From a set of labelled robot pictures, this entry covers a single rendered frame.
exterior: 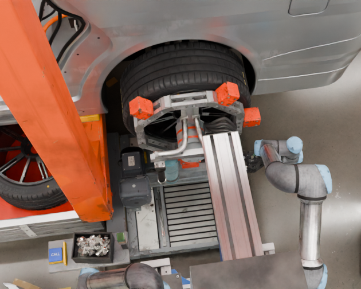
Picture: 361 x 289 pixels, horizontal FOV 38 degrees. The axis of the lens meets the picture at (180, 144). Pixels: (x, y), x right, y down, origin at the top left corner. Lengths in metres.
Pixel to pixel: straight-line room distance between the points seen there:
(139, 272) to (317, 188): 0.78
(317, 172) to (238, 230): 0.94
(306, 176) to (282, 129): 1.56
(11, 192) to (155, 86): 1.08
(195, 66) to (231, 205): 1.29
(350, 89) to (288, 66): 1.28
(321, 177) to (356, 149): 1.59
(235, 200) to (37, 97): 0.75
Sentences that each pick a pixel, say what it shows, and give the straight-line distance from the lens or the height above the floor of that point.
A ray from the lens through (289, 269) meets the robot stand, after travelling 1.20.
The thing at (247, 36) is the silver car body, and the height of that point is 1.29.
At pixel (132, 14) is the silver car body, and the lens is 2.17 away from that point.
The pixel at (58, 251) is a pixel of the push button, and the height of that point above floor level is 0.48.
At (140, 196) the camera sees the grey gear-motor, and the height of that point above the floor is 0.39.
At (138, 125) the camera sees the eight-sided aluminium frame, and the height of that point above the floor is 0.98.
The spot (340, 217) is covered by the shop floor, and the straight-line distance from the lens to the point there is 3.46.
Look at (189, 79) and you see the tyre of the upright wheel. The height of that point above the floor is 1.18.
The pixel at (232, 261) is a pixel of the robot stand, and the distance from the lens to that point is 1.18.
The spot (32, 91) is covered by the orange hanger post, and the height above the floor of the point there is 1.84.
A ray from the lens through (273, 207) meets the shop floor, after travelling 3.39.
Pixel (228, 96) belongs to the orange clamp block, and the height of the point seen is 1.15.
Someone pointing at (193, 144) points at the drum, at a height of 0.91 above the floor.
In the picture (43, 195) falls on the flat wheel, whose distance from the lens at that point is 2.98.
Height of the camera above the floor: 3.18
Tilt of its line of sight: 64 degrees down
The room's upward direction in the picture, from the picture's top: 3 degrees counter-clockwise
